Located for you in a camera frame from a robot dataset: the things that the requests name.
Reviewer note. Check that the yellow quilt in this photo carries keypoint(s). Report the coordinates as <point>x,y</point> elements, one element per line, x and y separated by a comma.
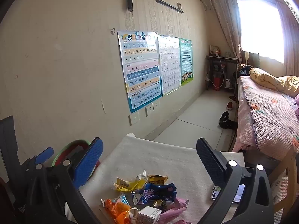
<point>268,78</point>

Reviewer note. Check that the white wall plate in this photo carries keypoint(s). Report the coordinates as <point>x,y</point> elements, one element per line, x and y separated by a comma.
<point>134,119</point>

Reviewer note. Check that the white wall socket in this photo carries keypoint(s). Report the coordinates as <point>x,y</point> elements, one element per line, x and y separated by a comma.
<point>149,110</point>
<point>156,105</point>

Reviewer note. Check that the red bag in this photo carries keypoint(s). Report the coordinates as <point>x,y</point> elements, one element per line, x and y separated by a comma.
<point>216,82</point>

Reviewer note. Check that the pink plastic wrapper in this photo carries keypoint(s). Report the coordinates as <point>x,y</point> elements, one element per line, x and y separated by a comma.
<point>175,211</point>

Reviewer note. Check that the window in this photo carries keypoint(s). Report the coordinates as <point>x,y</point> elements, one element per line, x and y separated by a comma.
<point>261,25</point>

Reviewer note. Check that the red shoes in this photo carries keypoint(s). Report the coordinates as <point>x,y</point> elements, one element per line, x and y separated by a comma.
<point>231,102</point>

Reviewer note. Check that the wooden chair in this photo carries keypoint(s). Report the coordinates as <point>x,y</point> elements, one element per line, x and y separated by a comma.
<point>288,168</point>

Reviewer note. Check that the blue snack wrapper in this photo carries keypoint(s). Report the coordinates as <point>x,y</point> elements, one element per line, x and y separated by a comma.
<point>158,191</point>

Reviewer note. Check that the red bin with green rim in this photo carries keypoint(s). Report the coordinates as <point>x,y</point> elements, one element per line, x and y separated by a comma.
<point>70,144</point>

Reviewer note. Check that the small white carton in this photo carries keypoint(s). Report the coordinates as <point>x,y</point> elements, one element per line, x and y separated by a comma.
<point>148,215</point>

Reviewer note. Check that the dark clothes heap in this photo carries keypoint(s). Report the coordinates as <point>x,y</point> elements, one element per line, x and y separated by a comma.
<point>244,69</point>

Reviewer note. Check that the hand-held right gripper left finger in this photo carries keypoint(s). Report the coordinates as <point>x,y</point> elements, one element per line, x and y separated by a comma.
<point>90,161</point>

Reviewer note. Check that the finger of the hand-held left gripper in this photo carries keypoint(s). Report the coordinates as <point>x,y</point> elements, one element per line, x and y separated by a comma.
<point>44,155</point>

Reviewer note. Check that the orange snack wrapper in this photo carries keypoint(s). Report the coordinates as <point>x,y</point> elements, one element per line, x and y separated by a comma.
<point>116,211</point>

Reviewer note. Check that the white chart wall poster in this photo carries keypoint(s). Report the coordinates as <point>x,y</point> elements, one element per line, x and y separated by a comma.
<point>169,65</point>

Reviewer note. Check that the purple garment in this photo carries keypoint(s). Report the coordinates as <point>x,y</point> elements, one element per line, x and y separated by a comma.
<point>296,105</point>

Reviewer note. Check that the black shoes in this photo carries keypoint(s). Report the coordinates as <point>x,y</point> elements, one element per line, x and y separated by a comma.
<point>226,121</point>

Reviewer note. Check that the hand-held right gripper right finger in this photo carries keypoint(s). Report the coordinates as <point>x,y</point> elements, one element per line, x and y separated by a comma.
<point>211,162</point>

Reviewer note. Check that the green chart wall poster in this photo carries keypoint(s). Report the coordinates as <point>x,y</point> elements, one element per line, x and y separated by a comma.
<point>186,60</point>

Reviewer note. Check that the blue letter wall poster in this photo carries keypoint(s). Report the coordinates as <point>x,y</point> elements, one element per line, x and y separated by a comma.
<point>140,74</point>

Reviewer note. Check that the gold yellow snack wrapper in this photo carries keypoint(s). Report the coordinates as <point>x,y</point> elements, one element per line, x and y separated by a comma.
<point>157,179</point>

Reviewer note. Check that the dark printed wrapper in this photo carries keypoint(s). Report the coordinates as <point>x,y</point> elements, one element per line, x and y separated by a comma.
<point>160,205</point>

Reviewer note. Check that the pink bed sheet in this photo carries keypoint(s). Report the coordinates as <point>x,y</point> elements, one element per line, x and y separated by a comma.
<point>244,121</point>

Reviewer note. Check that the smartphone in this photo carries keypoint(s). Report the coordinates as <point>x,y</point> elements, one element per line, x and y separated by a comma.
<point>240,192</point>

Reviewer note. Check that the patterned curtain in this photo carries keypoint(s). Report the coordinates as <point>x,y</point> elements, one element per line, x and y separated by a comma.
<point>290,39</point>
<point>225,23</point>

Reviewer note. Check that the metal wall rail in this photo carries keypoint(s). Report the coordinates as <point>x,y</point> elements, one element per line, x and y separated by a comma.
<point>169,4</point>

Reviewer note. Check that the black metal shelf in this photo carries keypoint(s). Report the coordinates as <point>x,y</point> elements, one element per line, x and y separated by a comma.
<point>210,70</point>

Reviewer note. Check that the yellow milk carton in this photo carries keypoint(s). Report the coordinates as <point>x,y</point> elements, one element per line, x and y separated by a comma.
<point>130,185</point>

